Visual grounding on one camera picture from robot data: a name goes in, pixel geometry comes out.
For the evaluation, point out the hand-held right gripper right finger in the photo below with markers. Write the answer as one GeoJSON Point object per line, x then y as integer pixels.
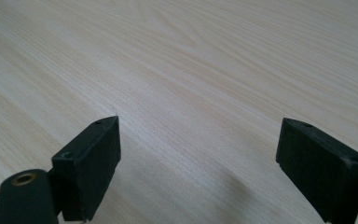
{"type": "Point", "coordinates": [323, 168]}

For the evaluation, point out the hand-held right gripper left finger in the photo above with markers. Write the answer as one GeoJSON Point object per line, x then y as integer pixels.
{"type": "Point", "coordinates": [88, 168]}

